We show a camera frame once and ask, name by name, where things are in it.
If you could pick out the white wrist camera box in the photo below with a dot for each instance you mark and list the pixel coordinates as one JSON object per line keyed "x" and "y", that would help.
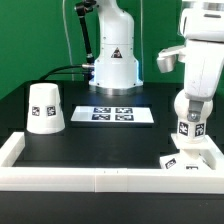
{"x": 167, "y": 58}

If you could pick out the white lamp bulb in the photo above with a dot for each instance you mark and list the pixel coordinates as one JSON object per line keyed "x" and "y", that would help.
{"x": 191, "y": 132}

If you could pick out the white lamp shade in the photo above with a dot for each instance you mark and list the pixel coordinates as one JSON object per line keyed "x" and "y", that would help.
{"x": 45, "y": 115}

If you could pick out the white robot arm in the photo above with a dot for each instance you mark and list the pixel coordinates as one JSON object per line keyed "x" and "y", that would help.
{"x": 202, "y": 26}

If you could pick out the white U-shaped fence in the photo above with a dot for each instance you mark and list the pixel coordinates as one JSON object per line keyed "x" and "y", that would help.
{"x": 14, "y": 178}

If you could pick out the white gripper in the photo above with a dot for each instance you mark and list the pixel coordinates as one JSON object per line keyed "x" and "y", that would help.
{"x": 204, "y": 62}

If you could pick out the white marker tag plate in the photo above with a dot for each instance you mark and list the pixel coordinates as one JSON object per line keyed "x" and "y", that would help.
{"x": 112, "y": 114}

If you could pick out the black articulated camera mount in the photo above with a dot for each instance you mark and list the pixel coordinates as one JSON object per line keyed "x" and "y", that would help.
{"x": 82, "y": 8}

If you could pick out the white lamp base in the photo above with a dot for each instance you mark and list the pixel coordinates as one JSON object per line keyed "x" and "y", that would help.
{"x": 189, "y": 156}

